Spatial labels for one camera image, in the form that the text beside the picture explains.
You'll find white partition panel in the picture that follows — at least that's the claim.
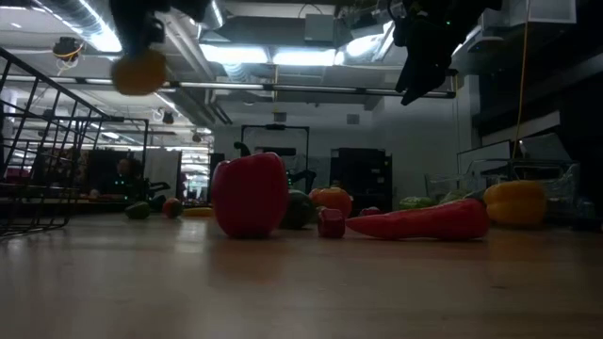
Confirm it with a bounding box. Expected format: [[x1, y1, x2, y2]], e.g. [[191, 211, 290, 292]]
[[142, 148, 183, 202]]

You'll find green pea pod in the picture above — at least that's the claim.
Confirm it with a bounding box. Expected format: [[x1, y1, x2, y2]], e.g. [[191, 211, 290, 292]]
[[398, 195, 439, 211]]

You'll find black yellow ceiling reel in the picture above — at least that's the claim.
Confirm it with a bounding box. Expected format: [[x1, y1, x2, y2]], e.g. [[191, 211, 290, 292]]
[[51, 36, 86, 63]]

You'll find orange carrot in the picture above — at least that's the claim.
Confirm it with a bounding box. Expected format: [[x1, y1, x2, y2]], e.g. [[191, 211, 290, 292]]
[[345, 197, 491, 242]]

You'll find yellow bell pepper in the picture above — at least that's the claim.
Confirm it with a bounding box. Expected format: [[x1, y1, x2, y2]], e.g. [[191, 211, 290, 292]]
[[482, 180, 547, 227]]

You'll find silver ceiling air duct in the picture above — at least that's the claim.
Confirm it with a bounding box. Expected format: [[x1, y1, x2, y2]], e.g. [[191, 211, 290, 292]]
[[35, 0, 126, 54]]

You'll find grey ventilation box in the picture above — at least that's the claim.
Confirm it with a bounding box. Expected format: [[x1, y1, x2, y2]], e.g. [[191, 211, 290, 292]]
[[303, 12, 336, 44]]

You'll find small orange-red tomato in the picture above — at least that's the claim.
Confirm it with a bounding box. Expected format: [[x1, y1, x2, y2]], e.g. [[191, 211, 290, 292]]
[[161, 197, 185, 219]]

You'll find small green pepper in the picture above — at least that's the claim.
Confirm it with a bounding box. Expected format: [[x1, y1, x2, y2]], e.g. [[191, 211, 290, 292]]
[[123, 201, 152, 220]]

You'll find green avocado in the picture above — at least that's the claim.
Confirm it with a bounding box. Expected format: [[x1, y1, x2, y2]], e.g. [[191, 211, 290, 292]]
[[280, 188, 318, 231]]

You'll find large red bell pepper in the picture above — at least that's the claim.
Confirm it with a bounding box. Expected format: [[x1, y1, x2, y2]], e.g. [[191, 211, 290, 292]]
[[210, 140, 290, 239]]

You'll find orange citrus fruit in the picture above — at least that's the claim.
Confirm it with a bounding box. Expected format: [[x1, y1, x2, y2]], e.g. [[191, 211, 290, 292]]
[[110, 48, 168, 97]]

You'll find black cabinet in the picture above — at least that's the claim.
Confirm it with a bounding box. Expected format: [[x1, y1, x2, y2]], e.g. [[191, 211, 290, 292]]
[[329, 147, 394, 214]]

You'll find long light tube bar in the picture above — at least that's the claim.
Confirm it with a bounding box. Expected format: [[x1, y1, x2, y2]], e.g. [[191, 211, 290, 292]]
[[0, 74, 457, 100]]

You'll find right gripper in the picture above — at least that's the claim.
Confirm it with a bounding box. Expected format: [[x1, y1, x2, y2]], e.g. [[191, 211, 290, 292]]
[[391, 0, 467, 106]]

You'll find orange tomato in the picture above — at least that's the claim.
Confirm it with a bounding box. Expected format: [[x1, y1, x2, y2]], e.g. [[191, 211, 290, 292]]
[[308, 186, 353, 220]]

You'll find person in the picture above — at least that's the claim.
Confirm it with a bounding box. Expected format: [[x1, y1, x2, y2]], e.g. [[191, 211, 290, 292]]
[[89, 156, 145, 203]]

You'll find clear plastic container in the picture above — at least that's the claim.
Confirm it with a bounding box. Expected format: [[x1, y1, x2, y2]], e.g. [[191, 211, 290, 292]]
[[423, 159, 583, 227]]

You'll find bright ceiling light panel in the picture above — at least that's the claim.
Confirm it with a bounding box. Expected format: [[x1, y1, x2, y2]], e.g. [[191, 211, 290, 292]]
[[200, 42, 345, 67]]

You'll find wire mesh basket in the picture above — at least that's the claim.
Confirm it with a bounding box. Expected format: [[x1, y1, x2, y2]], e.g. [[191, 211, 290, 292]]
[[0, 46, 114, 239]]

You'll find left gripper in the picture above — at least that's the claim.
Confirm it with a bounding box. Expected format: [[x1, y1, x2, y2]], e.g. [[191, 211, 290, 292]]
[[108, 0, 167, 60]]

